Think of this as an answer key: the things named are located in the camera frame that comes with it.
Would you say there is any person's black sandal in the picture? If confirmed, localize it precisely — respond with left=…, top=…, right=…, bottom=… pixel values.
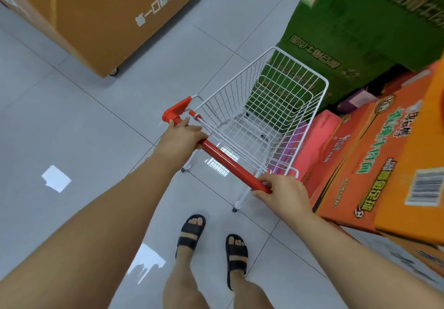
left=225, top=234, right=249, bottom=291
left=175, top=214, right=207, bottom=259

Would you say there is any pink cardboard carton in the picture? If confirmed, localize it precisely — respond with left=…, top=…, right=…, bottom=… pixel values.
left=270, top=110, right=342, bottom=181

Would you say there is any red-handled white wire cart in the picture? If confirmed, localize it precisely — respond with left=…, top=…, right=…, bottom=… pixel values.
left=162, top=46, right=329, bottom=213

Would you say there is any large orange cardboard carton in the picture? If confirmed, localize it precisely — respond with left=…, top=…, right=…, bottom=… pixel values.
left=374, top=55, right=444, bottom=247

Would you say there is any person's left forearm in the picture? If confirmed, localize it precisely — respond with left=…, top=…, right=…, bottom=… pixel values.
left=0, top=152, right=174, bottom=309

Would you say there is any person's right forearm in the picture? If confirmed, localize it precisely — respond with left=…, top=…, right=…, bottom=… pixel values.
left=295, top=210, right=444, bottom=309

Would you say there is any person's leg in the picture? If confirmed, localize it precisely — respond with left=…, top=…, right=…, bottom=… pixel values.
left=227, top=237, right=275, bottom=309
left=163, top=216, right=205, bottom=309

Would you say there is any person's right black sandal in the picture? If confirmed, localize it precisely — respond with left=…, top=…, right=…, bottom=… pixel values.
left=225, top=234, right=249, bottom=291

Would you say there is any person's right leg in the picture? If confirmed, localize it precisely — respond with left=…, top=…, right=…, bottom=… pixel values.
left=227, top=237, right=275, bottom=309

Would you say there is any white red cardboard carton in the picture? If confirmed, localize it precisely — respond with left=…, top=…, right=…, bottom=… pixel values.
left=339, top=227, right=444, bottom=285

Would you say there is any stack of red boxes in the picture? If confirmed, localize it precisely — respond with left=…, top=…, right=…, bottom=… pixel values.
left=380, top=64, right=436, bottom=98

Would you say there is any person's right hand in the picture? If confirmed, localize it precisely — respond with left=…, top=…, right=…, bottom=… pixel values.
left=251, top=173, right=313, bottom=222

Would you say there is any person's left leg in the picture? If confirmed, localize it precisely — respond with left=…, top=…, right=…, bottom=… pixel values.
left=163, top=216, right=205, bottom=309

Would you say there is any person's left black sandal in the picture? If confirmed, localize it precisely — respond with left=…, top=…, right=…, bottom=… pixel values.
left=175, top=214, right=207, bottom=259

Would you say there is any big brown printed carton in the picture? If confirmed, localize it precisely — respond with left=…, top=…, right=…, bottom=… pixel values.
left=0, top=0, right=222, bottom=79

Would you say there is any green cardboard carton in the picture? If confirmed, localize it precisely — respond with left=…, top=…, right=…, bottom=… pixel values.
left=244, top=50, right=333, bottom=134
left=276, top=3, right=396, bottom=103
left=300, top=0, right=444, bottom=72

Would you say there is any person's left hand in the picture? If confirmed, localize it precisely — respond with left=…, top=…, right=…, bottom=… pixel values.
left=152, top=117, right=210, bottom=174

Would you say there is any orange carton green print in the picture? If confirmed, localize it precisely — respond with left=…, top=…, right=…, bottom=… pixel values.
left=312, top=69, right=434, bottom=233

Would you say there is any small purple box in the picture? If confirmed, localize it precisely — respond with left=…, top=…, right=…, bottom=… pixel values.
left=336, top=88, right=379, bottom=115

